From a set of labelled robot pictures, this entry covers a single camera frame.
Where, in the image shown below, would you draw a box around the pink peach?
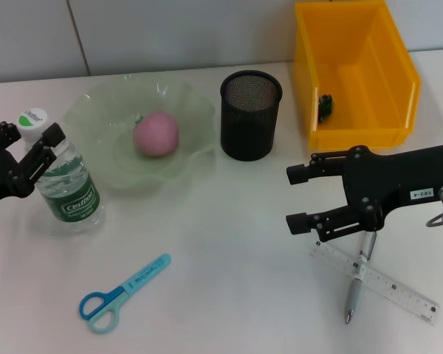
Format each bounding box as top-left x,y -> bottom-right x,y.
132,112 -> 180,159

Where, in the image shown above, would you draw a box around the blue scissors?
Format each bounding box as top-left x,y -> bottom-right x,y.
78,253 -> 173,335

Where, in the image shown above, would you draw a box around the yellow plastic bin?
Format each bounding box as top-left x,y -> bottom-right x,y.
293,0 -> 422,153

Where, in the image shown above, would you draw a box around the clear plastic ruler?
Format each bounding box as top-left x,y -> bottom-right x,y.
309,241 -> 441,326

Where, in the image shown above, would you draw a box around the green glass fruit plate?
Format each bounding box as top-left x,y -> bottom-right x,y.
58,72 -> 217,196

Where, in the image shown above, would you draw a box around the clear water bottle green label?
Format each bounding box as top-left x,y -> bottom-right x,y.
16,107 -> 106,234

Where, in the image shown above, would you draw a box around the black mesh pen holder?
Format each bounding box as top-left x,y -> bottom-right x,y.
219,69 -> 284,162

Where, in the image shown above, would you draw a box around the green plastic wrapper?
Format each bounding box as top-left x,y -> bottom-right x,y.
318,94 -> 335,125

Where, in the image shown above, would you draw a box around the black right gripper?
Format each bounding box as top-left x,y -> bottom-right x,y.
285,142 -> 443,243

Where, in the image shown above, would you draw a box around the silver ballpoint pen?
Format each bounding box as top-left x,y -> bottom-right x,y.
345,231 -> 377,325

